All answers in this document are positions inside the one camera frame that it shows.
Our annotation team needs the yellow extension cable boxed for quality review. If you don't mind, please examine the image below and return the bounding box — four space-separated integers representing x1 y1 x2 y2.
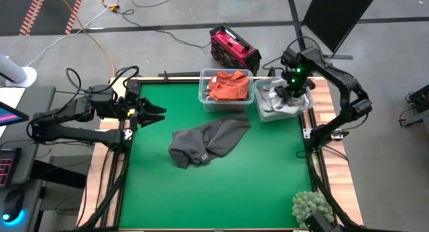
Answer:
55 0 121 79

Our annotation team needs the grey white checked towel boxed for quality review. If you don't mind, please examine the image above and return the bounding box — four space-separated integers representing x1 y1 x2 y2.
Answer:
258 83 281 113

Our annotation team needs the monitor with pink screen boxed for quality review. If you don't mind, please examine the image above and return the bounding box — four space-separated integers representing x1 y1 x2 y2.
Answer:
0 101 30 127

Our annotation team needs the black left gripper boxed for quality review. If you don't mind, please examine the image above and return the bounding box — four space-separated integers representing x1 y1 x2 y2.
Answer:
124 79 168 132

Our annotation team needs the red black portable device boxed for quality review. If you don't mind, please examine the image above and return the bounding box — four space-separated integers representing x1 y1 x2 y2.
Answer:
209 23 263 76

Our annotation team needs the black camera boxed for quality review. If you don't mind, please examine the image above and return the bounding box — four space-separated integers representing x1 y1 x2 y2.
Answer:
303 211 340 232

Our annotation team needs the plain white towel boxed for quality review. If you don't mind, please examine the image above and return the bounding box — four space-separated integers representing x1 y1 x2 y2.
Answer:
267 86 311 115

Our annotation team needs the white floor cable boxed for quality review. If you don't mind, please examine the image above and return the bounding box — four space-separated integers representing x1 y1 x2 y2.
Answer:
25 5 113 68

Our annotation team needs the clear plastic bin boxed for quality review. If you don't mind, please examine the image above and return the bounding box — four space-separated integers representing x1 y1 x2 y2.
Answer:
198 68 255 113
253 76 315 123

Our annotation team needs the black equipment with cables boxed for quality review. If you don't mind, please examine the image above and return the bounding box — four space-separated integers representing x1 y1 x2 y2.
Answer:
397 83 429 129

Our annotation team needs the black standing panel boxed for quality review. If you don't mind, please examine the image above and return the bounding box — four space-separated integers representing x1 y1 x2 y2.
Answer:
301 0 381 61

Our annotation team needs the orange striped floor tape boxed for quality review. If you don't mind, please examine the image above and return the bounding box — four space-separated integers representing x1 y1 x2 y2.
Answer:
64 0 86 36
18 0 50 37

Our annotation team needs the orange towel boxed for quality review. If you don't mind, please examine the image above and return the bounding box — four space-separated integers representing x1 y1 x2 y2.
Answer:
206 70 251 103

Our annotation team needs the black floor cable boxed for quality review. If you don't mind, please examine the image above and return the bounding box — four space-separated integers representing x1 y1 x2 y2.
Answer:
115 0 212 48

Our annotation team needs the wooden table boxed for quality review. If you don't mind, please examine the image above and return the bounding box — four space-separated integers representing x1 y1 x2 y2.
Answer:
76 76 365 232

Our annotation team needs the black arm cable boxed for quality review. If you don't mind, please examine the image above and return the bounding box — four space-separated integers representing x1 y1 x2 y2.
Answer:
261 36 322 78

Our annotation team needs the black desk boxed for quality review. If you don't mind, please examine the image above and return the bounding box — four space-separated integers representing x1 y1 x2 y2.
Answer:
0 85 57 232

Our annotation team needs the dark grey towel white label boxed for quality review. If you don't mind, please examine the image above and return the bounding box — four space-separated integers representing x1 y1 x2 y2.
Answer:
167 113 252 170

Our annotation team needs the green succulent plant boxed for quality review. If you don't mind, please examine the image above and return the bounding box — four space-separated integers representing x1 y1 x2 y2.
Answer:
291 190 335 228

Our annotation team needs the grey cylinder white base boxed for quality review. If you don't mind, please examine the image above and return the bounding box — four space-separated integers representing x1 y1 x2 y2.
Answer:
0 53 38 89

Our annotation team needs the keyboard with pink lights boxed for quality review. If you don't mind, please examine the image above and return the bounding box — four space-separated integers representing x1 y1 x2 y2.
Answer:
0 147 21 189

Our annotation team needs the black mouse blue light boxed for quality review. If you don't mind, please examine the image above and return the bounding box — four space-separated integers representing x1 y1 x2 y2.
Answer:
0 188 27 225

